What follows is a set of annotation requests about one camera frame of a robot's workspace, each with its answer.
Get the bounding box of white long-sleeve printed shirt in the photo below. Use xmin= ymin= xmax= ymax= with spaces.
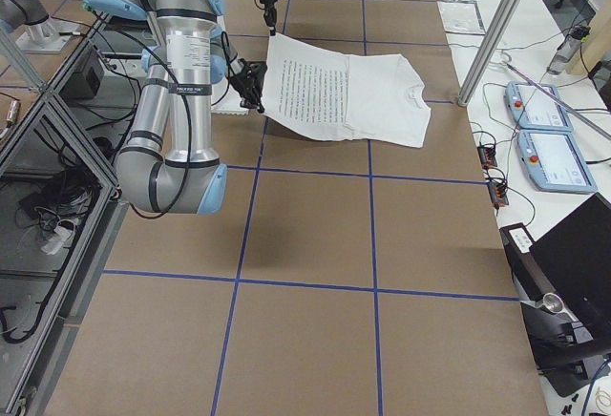
xmin=262 ymin=34 xmax=431 ymax=148

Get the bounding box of clear plastic bag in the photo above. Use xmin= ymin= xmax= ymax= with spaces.
xmin=437 ymin=0 xmax=486 ymax=35

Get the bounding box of orange terminal board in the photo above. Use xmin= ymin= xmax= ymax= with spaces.
xmin=477 ymin=145 xmax=497 ymax=170
xmin=487 ymin=179 xmax=509 ymax=210

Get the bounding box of orange terminal board lower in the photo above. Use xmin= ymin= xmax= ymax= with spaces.
xmin=487 ymin=179 xmax=509 ymax=210

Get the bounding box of black laptop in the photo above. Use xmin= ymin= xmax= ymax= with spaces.
xmin=530 ymin=193 xmax=610 ymax=329

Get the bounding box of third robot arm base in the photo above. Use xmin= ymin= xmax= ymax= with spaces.
xmin=1 ymin=0 xmax=80 ymax=54

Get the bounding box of blue teach pendant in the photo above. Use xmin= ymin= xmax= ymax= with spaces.
xmin=517 ymin=130 xmax=598 ymax=194
xmin=505 ymin=81 xmax=573 ymax=133

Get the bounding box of upper blue teach pendant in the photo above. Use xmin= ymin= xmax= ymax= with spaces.
xmin=505 ymin=81 xmax=573 ymax=133

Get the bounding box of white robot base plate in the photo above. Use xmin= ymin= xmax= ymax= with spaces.
xmin=211 ymin=83 xmax=248 ymax=115

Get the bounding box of aluminium frame post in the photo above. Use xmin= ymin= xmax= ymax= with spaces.
xmin=457 ymin=0 xmax=521 ymax=107

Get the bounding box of orange terminal board upper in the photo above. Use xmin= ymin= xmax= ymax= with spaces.
xmin=477 ymin=145 xmax=497 ymax=170

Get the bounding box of black power brick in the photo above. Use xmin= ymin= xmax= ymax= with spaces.
xmin=60 ymin=50 xmax=104 ymax=99

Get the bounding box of lower blue teach pendant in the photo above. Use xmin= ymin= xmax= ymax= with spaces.
xmin=517 ymin=130 xmax=598 ymax=194

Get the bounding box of clear water bottle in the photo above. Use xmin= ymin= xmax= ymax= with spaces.
xmin=547 ymin=25 xmax=591 ymax=75

